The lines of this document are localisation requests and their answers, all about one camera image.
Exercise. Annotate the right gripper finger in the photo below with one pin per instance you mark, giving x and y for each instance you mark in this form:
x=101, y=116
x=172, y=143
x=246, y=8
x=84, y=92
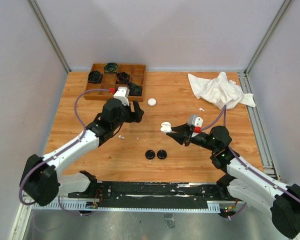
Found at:
x=180, y=138
x=181, y=128

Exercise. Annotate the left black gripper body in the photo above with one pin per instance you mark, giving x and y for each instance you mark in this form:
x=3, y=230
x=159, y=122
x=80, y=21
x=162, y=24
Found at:
x=125, y=116

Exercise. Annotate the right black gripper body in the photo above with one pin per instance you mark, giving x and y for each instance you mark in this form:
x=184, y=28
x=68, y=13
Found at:
x=188, y=136

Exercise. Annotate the white round case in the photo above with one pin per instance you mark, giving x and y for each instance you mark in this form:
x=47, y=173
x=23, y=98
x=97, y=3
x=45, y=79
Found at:
x=152, y=102
x=166, y=127

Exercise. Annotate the black earbud charging case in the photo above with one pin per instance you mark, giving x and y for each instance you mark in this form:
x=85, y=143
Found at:
x=162, y=154

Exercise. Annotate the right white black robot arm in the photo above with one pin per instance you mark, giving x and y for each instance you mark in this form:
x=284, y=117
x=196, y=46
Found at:
x=277, y=200

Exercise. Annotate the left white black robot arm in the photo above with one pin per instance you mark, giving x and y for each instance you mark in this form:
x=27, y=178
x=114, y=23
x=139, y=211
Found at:
x=42, y=178

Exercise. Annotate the dark rolled fabric bottom right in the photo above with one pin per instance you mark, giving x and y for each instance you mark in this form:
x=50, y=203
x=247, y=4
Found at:
x=134, y=89

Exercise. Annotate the dark rolled fabric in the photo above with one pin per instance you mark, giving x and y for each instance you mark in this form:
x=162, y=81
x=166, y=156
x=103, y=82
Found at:
x=111, y=68
x=122, y=78
x=95, y=77
x=134, y=89

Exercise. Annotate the dark rolled fabric middle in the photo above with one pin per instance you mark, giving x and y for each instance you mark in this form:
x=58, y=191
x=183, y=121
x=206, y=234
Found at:
x=122, y=78

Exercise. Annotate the wooden compartment tray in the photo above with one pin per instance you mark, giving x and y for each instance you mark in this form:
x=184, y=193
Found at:
x=138, y=75

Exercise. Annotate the dark rolled fabric far left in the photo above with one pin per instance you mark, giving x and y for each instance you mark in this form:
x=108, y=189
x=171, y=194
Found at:
x=95, y=77

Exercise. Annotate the dark rolled fabric top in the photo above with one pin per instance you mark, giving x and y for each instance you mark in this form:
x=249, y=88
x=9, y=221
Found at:
x=111, y=68

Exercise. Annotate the white crumpled cloth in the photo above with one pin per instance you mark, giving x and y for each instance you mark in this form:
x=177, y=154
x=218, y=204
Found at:
x=220, y=91

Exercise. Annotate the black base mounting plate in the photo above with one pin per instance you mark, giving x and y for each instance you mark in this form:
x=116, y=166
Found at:
x=110, y=189

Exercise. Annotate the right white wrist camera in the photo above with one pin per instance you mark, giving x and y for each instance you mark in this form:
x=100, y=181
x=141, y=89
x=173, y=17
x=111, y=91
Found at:
x=195, y=124

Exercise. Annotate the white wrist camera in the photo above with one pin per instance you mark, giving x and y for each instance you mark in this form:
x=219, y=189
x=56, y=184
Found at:
x=195, y=124
x=122, y=94

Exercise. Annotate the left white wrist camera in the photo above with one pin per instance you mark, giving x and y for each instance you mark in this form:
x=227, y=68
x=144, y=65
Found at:
x=122, y=94

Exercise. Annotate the white slotted cable duct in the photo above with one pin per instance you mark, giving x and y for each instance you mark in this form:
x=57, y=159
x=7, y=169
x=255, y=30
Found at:
x=135, y=204

